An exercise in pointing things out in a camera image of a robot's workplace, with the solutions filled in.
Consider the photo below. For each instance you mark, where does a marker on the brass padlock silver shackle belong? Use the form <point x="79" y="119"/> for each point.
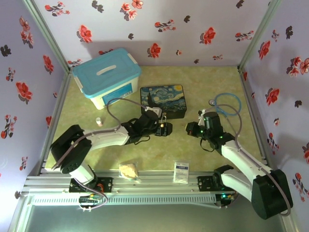
<point x="164" y="120"/>

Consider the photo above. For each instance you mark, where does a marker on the starry night print tin box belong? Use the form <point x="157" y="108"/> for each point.
<point x="166" y="99"/>

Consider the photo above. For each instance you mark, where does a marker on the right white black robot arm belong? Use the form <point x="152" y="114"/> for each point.
<point x="241" y="159"/>

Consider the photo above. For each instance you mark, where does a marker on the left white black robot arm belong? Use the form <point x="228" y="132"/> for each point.
<point x="106" y="139"/>

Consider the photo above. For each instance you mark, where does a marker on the blue stethoscope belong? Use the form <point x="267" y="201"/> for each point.
<point x="237" y="99"/>

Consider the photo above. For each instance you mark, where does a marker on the white packet in clear bag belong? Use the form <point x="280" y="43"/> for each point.
<point x="181" y="170"/>

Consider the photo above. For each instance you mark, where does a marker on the small white pink bottle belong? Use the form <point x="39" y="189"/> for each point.
<point x="99" y="122"/>

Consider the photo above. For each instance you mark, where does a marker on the plastic bag beige contents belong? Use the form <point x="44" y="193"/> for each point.
<point x="128" y="170"/>

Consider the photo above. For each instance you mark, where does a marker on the white storage box blue lid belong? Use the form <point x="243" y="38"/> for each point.
<point x="106" y="72"/>

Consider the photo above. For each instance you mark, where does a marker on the electronics board green light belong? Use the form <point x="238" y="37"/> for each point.
<point x="225" y="197"/>

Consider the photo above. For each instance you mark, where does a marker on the small electronics board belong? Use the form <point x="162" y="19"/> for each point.
<point x="89" y="200"/>

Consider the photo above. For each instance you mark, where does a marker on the aluminium side rail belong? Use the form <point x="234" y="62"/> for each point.
<point x="253" y="116"/>
<point x="56" y="120"/>

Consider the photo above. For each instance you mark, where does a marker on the aluminium frame rail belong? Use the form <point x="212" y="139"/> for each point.
<point x="154" y="181"/>

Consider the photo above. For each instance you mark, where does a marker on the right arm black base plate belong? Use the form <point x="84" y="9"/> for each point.
<point x="205" y="183"/>

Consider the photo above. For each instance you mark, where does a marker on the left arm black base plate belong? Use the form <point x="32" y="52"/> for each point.
<point x="106" y="184"/>

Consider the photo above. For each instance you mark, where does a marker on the aluminium corner post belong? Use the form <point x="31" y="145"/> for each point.
<point x="46" y="33"/>
<point x="259" y="33"/>

